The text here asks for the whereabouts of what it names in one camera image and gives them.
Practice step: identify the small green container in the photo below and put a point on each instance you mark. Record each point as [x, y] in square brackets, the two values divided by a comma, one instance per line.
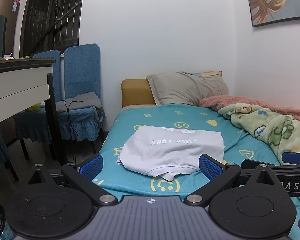
[27, 57]

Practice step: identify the grey cloth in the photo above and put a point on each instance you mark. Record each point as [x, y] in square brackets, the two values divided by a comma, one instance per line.
[87, 100]

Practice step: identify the yellow-green ball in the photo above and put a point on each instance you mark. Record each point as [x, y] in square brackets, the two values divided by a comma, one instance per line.
[35, 108]

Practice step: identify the pink fluffy blanket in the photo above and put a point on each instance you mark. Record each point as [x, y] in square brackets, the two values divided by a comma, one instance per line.
[240, 101]

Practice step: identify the white t-shirt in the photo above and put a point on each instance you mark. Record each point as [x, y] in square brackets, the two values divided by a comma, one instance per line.
[165, 152]

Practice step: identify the yellow printed pillow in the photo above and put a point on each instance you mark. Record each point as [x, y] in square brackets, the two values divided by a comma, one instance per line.
[211, 73]

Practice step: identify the white crumpled paper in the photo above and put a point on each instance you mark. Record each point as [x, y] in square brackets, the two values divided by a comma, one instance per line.
[9, 56]

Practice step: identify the white desk with dark top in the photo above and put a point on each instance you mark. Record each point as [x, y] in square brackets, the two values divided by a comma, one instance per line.
[15, 85]

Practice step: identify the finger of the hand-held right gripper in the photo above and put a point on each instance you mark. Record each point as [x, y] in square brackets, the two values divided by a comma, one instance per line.
[290, 170]
[296, 158]

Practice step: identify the window with dark grille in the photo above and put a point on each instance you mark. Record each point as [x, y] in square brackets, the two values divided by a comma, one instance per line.
[52, 17]

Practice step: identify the cardboard box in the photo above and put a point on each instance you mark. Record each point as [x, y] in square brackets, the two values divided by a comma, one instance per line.
[13, 32]

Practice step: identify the blue covered chair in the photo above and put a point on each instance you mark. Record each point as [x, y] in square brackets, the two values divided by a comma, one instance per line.
[0, 145]
[82, 67]
[46, 58]

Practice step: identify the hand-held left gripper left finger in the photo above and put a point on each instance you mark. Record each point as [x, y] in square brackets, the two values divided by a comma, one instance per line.
[91, 168]

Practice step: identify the green cartoon printed blanket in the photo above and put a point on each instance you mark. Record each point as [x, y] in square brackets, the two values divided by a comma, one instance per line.
[270, 127]

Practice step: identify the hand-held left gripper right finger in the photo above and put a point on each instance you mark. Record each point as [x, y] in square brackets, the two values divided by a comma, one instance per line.
[211, 168]

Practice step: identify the grey pillow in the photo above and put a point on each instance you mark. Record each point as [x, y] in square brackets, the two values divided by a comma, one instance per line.
[185, 90]

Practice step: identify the yellow padded headboard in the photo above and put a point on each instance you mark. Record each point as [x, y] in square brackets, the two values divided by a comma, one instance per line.
[136, 92]

